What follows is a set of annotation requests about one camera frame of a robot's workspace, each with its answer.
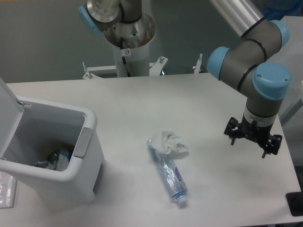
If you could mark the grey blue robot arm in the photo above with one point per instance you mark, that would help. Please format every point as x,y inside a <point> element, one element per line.
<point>245,68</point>

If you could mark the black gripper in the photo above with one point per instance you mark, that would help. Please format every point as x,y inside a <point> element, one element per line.
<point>250,131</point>

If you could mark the clear plastic sheet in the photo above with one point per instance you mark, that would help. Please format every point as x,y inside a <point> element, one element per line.
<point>8,185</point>

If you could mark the white metal frame bracket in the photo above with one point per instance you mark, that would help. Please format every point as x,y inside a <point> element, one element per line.
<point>128,69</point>

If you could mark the white tissue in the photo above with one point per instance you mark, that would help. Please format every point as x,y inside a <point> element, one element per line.
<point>169,144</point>

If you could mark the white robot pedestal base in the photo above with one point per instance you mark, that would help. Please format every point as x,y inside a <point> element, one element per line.
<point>131,42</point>

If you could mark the black device at table edge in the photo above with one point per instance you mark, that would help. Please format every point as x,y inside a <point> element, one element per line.
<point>295,203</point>

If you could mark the old trash in bin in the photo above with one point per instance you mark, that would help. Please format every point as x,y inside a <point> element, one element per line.
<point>58,160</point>

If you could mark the white plastic trash can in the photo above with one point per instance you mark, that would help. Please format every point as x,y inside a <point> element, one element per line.
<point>31,129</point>

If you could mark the crushed clear plastic bottle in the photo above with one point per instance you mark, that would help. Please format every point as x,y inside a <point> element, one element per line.
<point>170,176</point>

